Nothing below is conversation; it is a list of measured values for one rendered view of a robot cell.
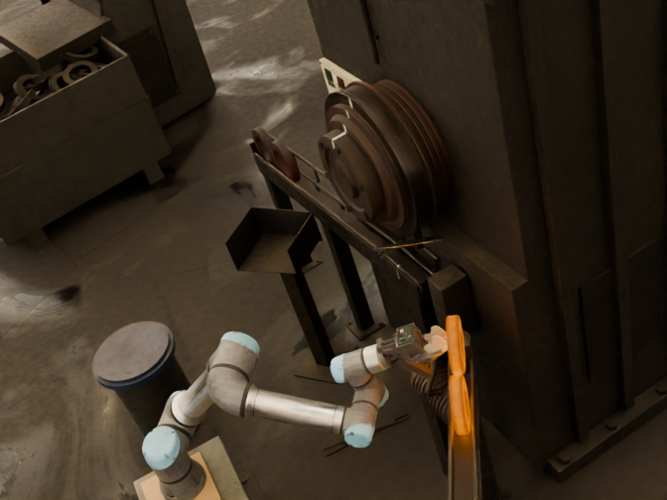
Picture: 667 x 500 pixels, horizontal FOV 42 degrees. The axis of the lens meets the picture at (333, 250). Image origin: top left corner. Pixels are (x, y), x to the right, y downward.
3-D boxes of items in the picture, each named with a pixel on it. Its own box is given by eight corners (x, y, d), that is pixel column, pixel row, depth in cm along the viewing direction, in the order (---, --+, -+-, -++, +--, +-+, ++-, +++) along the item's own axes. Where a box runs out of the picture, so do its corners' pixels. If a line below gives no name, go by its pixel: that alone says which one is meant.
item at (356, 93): (363, 186, 284) (327, 61, 255) (448, 252, 250) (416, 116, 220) (347, 194, 283) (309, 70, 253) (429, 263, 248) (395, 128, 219)
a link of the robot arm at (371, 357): (375, 379, 236) (376, 356, 243) (390, 374, 235) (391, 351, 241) (362, 362, 232) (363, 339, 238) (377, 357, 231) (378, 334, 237)
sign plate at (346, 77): (337, 103, 293) (324, 57, 281) (377, 131, 273) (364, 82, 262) (332, 106, 292) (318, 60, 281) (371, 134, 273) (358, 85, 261)
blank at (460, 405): (464, 366, 234) (452, 368, 235) (460, 384, 219) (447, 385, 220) (472, 422, 236) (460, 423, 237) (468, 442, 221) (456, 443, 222)
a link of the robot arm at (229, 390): (195, 395, 233) (373, 433, 227) (206, 363, 240) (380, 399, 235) (197, 419, 241) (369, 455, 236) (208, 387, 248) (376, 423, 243)
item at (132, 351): (194, 377, 365) (155, 306, 338) (223, 424, 341) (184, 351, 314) (126, 418, 357) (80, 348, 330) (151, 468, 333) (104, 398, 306)
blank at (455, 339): (458, 303, 232) (445, 304, 233) (459, 341, 220) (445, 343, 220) (465, 345, 241) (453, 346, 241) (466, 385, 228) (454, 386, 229)
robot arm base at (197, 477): (169, 512, 272) (158, 495, 266) (156, 477, 283) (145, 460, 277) (212, 488, 275) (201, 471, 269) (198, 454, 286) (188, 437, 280)
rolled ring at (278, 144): (283, 151, 333) (290, 147, 334) (264, 137, 348) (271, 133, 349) (299, 189, 343) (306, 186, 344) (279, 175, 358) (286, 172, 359)
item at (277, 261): (304, 337, 366) (251, 206, 320) (359, 346, 353) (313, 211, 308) (283, 373, 353) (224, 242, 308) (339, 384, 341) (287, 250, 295)
